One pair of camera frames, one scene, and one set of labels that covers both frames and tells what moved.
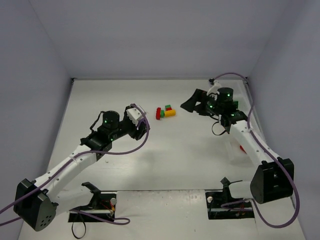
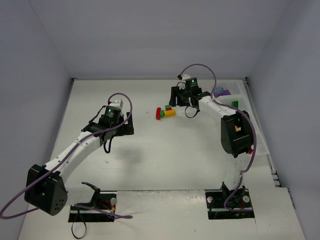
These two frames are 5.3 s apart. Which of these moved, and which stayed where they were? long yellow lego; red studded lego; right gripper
Moved: right gripper
Stayed: long yellow lego; red studded lego
